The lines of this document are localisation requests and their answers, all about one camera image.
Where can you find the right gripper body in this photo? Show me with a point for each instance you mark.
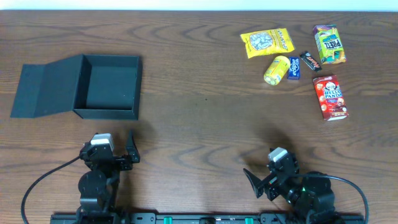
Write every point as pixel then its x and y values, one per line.
pixel 268 183

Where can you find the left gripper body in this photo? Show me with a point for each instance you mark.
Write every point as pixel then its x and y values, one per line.
pixel 116 159

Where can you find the black gift box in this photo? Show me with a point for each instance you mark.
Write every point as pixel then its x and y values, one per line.
pixel 91 86

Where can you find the red Hello Panda box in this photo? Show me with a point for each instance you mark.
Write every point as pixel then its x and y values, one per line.
pixel 330 98

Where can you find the yellow candy canister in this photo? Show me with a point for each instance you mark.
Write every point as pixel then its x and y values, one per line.
pixel 277 69

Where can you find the yellow snack pouch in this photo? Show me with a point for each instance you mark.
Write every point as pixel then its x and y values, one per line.
pixel 267 42

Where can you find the green Pretz box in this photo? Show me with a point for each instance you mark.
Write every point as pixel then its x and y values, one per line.
pixel 330 47

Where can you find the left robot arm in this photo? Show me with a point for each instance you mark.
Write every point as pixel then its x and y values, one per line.
pixel 99 187

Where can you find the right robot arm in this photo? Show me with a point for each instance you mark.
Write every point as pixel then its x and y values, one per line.
pixel 311 198

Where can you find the blue Eclipse mint tin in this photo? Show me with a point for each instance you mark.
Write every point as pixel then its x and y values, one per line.
pixel 294 69

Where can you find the black Mars candy bar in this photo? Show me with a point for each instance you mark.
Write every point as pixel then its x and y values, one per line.
pixel 310 61

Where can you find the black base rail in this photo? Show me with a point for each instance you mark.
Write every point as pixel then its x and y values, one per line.
pixel 151 218

